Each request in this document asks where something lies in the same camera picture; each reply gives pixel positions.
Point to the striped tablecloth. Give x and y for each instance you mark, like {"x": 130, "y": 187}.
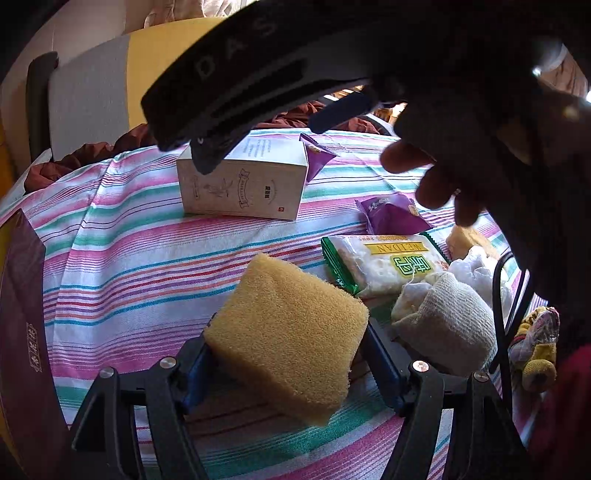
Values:
{"x": 138, "y": 258}

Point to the blue yellow grey chair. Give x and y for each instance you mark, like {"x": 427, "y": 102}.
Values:
{"x": 92, "y": 97}

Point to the white crumpled plastic bag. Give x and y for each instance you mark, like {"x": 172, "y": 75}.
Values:
{"x": 475, "y": 272}

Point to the thick yellow sponge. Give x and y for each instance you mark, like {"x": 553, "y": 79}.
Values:
{"x": 286, "y": 332}

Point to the beige curtain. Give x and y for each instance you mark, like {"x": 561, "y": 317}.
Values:
{"x": 194, "y": 9}

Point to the maroon flat box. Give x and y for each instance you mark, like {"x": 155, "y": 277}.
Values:
{"x": 23, "y": 346}

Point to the brown garment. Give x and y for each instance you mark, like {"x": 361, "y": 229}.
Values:
{"x": 124, "y": 141}

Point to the person's red clothing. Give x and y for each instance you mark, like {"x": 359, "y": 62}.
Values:
{"x": 568, "y": 415}

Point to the white printed carton box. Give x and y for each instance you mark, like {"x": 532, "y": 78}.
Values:
{"x": 244, "y": 189}

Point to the yellow plush toy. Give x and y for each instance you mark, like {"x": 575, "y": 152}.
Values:
{"x": 538, "y": 374}

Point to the green cracker packet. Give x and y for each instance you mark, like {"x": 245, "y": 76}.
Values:
{"x": 383, "y": 263}

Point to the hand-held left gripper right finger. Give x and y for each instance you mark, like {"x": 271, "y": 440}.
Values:
{"x": 384, "y": 365}

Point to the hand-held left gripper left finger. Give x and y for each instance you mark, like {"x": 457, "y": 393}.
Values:
{"x": 198, "y": 374}

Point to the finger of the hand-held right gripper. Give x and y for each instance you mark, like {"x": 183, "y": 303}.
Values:
{"x": 212, "y": 154}
{"x": 344, "y": 110}

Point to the purple snack packet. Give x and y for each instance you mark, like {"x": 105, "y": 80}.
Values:
{"x": 316, "y": 159}
{"x": 392, "y": 214}

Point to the person's right hand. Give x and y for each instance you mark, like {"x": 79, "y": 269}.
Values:
{"x": 461, "y": 138}

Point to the white gauze cloth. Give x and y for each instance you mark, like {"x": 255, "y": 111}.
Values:
{"x": 448, "y": 318}

